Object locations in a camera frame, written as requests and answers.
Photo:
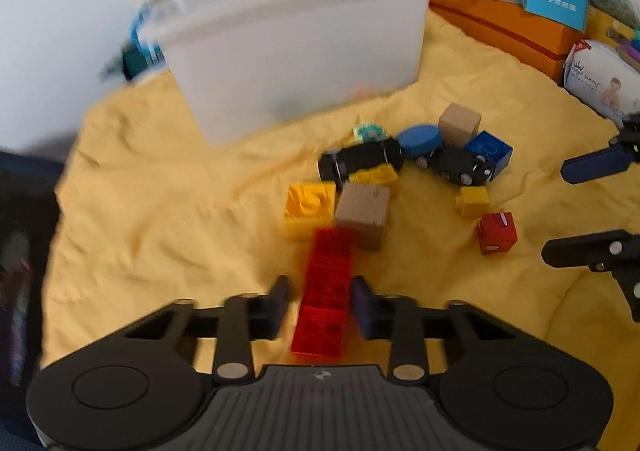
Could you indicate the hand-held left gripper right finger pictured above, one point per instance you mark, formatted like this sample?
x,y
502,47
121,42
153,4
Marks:
x,y
362,307

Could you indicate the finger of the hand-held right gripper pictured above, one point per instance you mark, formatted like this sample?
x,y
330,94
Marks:
x,y
575,251
595,165

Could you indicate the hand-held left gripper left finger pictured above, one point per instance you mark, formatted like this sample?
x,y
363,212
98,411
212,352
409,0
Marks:
x,y
280,302

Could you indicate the long red toy brick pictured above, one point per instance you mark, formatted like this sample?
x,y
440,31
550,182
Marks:
x,y
325,296

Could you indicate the translucent plastic storage box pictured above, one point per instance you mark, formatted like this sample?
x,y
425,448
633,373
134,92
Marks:
x,y
295,46

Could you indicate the red toy cube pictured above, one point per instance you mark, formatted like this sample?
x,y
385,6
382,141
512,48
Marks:
x,y
495,231

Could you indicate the white wet wipes pack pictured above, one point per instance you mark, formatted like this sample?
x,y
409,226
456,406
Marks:
x,y
600,78

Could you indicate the wooden cube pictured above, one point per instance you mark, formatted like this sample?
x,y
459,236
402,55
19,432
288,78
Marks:
x,y
362,216
459,123

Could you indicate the orange-yellow toy brick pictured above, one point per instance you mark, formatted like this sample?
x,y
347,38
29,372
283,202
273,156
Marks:
x,y
309,206

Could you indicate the dark blue toy brick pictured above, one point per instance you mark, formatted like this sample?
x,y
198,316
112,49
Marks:
x,y
492,151

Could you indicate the small yellow toy brick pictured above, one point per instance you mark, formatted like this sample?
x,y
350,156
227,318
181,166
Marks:
x,y
472,201

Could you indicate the black toy car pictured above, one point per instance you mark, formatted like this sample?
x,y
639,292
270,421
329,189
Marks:
x,y
460,165
360,158

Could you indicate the yellow blanket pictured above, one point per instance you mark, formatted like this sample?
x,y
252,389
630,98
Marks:
x,y
150,231

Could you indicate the orange box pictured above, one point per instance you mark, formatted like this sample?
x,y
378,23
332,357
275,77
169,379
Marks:
x,y
505,26

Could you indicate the teal white round toy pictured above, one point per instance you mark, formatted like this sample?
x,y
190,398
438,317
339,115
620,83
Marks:
x,y
370,132

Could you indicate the blue round block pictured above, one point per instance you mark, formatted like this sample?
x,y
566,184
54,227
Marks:
x,y
420,141

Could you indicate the dark green carton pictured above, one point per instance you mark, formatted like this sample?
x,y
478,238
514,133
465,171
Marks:
x,y
134,63

